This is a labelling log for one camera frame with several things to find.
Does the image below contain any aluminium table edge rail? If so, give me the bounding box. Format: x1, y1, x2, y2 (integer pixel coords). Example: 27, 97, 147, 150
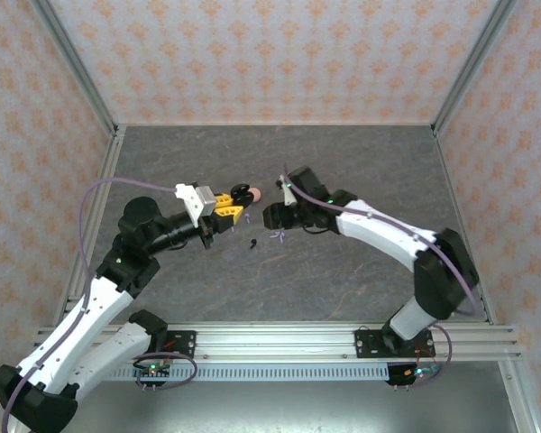
51, 125, 127, 326

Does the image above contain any small circuit board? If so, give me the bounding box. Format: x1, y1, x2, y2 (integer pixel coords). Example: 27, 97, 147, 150
387, 364, 443, 388
133, 360, 171, 385

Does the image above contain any thin purple wire loop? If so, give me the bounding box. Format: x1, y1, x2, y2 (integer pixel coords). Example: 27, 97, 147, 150
405, 325, 454, 389
133, 351, 198, 392

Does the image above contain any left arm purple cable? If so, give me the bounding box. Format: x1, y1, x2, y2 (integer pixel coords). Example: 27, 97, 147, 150
0, 177, 181, 433

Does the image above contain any grey metal sheet panel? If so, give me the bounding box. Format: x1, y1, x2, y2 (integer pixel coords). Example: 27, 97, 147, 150
31, 378, 524, 433

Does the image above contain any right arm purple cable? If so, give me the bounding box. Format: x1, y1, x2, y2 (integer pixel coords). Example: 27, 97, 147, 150
281, 162, 481, 317

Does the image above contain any wide aluminium base rail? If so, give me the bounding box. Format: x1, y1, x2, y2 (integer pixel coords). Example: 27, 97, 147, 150
35, 320, 522, 362

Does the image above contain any black earbud charging case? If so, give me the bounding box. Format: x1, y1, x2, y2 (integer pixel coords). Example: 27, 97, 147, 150
230, 182, 252, 205

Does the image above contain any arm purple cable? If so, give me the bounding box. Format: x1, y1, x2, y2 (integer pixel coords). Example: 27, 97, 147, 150
281, 162, 481, 317
0, 177, 181, 433

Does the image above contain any aluminium frame post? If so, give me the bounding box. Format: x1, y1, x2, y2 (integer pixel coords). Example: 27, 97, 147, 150
431, 0, 519, 136
29, 0, 121, 136

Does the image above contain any slotted white cable duct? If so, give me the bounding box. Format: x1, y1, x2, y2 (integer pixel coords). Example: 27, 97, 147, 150
78, 363, 434, 383

